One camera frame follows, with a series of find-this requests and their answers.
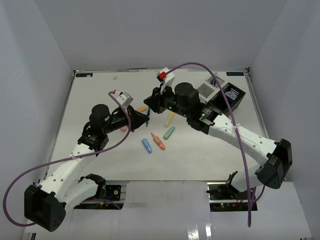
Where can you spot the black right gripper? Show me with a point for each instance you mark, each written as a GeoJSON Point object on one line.
{"type": "Point", "coordinates": [155, 102]}

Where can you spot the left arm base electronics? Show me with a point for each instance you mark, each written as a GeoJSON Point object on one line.
{"type": "Point", "coordinates": [112, 198]}

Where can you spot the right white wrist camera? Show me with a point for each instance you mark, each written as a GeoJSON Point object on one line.
{"type": "Point", "coordinates": [165, 78]}

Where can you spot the round blue-white tape tin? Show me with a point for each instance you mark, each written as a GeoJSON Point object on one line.
{"type": "Point", "coordinates": [232, 95]}

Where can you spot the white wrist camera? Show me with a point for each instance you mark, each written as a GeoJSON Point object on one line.
{"type": "Point", "coordinates": [123, 98]}
{"type": "Point", "coordinates": [165, 78]}

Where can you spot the purple gel pen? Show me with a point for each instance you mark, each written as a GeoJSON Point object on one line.
{"type": "Point", "coordinates": [214, 80]}

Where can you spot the black XDOF label left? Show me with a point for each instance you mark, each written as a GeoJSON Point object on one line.
{"type": "Point", "coordinates": [84, 75]}

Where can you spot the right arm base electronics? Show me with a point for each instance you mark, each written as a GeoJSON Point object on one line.
{"type": "Point", "coordinates": [225, 198]}

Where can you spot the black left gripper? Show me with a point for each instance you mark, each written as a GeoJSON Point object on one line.
{"type": "Point", "coordinates": [137, 118]}

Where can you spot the green correction tape case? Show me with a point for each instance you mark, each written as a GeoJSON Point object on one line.
{"type": "Point", "coordinates": [169, 132]}

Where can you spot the orange highlighter marker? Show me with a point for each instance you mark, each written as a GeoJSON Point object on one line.
{"type": "Point", "coordinates": [142, 109]}

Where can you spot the black xdof label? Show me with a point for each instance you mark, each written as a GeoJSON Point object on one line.
{"type": "Point", "coordinates": [234, 73]}
{"type": "Point", "coordinates": [84, 75]}

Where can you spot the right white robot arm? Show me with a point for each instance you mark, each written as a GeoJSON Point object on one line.
{"type": "Point", "coordinates": [273, 158]}

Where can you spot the black XDOF label right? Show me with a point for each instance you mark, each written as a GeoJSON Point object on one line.
{"type": "Point", "coordinates": [234, 73]}

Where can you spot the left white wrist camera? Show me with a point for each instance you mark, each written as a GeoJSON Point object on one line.
{"type": "Point", "coordinates": [123, 98]}

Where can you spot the green gel pen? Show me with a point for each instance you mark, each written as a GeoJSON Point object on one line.
{"type": "Point", "coordinates": [148, 111]}

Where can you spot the white slotted organizer box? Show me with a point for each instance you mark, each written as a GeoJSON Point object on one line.
{"type": "Point", "coordinates": [207, 91]}

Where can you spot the aluminium table frame rail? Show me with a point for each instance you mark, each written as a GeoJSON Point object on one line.
{"type": "Point", "coordinates": [261, 122]}

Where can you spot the black slotted organizer box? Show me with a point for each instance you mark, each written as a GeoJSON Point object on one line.
{"type": "Point", "coordinates": [219, 103]}

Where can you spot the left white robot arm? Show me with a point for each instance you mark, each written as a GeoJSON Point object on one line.
{"type": "Point", "coordinates": [46, 203]}

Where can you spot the blue correction tape case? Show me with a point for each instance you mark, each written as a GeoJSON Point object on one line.
{"type": "Point", "coordinates": [147, 145]}

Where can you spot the yellow highlighter marker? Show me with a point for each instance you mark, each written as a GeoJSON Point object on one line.
{"type": "Point", "coordinates": [169, 119]}

